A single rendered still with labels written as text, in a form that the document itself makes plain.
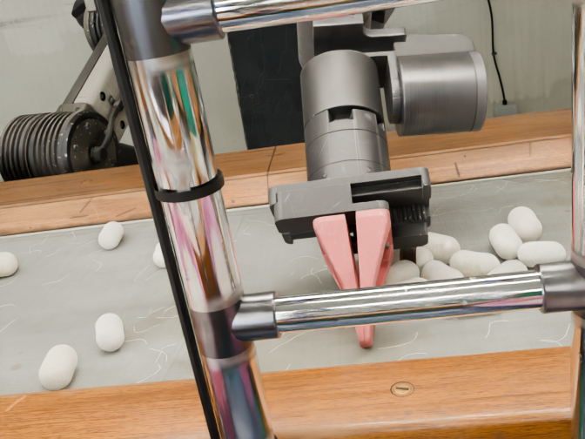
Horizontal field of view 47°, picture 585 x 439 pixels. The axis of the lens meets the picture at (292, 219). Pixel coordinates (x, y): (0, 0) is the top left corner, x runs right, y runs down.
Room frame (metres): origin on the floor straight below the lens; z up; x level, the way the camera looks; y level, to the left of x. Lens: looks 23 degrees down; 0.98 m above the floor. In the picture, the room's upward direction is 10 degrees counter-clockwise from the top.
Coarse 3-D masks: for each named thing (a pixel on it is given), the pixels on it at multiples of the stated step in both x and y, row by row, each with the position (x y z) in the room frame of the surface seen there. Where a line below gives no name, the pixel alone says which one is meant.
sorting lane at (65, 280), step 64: (448, 192) 0.57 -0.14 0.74; (512, 192) 0.54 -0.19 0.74; (64, 256) 0.58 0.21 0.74; (128, 256) 0.55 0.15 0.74; (256, 256) 0.51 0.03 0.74; (320, 256) 0.49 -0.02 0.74; (0, 320) 0.47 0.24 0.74; (64, 320) 0.45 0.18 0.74; (128, 320) 0.44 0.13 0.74; (448, 320) 0.37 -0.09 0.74; (512, 320) 0.35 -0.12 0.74; (0, 384) 0.38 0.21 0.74
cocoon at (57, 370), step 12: (60, 348) 0.38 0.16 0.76; (72, 348) 0.38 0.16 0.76; (48, 360) 0.37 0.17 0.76; (60, 360) 0.37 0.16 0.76; (72, 360) 0.37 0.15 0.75; (48, 372) 0.36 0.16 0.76; (60, 372) 0.36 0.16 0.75; (72, 372) 0.37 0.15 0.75; (48, 384) 0.36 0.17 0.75; (60, 384) 0.36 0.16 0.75
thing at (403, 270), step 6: (396, 264) 0.41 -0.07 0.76; (402, 264) 0.41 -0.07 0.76; (408, 264) 0.41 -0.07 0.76; (414, 264) 0.41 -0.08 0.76; (390, 270) 0.41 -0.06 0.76; (396, 270) 0.41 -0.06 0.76; (402, 270) 0.41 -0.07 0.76; (408, 270) 0.41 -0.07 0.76; (414, 270) 0.41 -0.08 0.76; (390, 276) 0.40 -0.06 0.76; (396, 276) 0.40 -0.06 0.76; (402, 276) 0.40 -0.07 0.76; (408, 276) 0.40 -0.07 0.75; (414, 276) 0.41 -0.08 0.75; (390, 282) 0.40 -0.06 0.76; (396, 282) 0.40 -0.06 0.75
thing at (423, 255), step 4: (416, 248) 0.43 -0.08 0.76; (420, 248) 0.43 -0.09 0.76; (424, 248) 0.43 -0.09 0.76; (396, 252) 0.43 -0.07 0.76; (416, 252) 0.43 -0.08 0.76; (420, 252) 0.43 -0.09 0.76; (424, 252) 0.43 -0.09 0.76; (428, 252) 0.43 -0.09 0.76; (396, 256) 0.43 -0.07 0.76; (416, 256) 0.43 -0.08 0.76; (420, 256) 0.43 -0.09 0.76; (424, 256) 0.43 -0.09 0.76; (428, 256) 0.43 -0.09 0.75; (432, 256) 0.43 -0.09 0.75; (396, 260) 0.43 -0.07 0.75; (416, 260) 0.43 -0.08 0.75; (420, 260) 0.42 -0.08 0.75; (424, 260) 0.42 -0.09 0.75; (428, 260) 0.43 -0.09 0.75; (392, 264) 0.43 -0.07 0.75; (416, 264) 0.42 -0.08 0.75; (420, 264) 0.42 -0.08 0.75; (424, 264) 0.42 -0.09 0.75; (420, 268) 0.42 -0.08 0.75
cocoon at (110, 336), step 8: (104, 320) 0.41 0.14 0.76; (112, 320) 0.41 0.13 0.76; (120, 320) 0.41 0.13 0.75; (96, 328) 0.41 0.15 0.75; (104, 328) 0.40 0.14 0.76; (112, 328) 0.40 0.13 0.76; (120, 328) 0.40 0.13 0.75; (96, 336) 0.40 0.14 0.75; (104, 336) 0.39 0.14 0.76; (112, 336) 0.39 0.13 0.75; (120, 336) 0.40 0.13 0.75; (104, 344) 0.39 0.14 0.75; (112, 344) 0.39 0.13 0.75; (120, 344) 0.39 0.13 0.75
